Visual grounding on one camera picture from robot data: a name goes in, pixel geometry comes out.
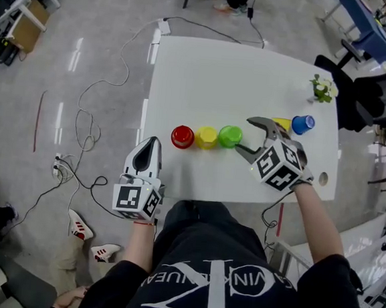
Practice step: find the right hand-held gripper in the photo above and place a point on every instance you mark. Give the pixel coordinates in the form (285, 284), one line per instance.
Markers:
(276, 165)

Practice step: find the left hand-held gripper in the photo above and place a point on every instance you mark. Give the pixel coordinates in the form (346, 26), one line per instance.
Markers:
(132, 198)

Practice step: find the yellow paper cup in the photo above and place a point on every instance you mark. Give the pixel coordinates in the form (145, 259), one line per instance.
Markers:
(283, 123)
(206, 137)

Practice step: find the green paper cup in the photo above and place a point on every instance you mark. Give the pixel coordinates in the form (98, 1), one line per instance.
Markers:
(230, 137)

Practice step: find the blue paper cup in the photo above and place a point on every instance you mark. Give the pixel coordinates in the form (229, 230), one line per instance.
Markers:
(303, 124)

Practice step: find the red paper cup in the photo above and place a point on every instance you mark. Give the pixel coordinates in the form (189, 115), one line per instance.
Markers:
(182, 136)

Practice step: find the person's right forearm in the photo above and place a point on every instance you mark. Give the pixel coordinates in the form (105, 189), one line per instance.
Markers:
(317, 224)

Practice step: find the person's left forearm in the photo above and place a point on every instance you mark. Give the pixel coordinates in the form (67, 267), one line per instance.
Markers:
(139, 246)

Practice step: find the white table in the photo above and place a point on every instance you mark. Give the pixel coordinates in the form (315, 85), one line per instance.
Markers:
(219, 85)

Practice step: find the small potted plant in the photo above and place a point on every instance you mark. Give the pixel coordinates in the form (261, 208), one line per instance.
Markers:
(323, 89)

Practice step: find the white power strip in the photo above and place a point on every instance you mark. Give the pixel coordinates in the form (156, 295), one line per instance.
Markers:
(57, 168)

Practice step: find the person's black trousers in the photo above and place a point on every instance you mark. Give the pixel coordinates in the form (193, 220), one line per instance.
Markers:
(206, 231)

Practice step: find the black office chair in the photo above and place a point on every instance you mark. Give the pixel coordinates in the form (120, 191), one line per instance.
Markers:
(362, 97)

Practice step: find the red floor stick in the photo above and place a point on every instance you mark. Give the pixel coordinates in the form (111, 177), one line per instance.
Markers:
(38, 123)

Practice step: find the black power adapter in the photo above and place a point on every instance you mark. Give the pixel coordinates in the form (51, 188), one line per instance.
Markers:
(250, 13)

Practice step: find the white power adapter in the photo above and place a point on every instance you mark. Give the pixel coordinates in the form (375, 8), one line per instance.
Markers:
(164, 26)

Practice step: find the person's black printed shirt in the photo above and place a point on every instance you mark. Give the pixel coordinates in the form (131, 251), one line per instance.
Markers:
(214, 296)

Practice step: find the blue covered table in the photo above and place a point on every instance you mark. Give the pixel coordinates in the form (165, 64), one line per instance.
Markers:
(374, 35)

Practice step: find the black yellow vacuum cleaner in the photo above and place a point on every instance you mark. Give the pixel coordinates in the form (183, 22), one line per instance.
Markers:
(5, 52)

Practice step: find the cardboard box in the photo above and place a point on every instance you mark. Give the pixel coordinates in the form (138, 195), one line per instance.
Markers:
(29, 25)

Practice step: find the white office desk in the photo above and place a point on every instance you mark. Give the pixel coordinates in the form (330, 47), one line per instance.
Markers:
(23, 4)

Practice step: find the white metal frame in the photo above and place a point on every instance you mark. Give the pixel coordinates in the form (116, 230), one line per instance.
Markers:
(366, 242)

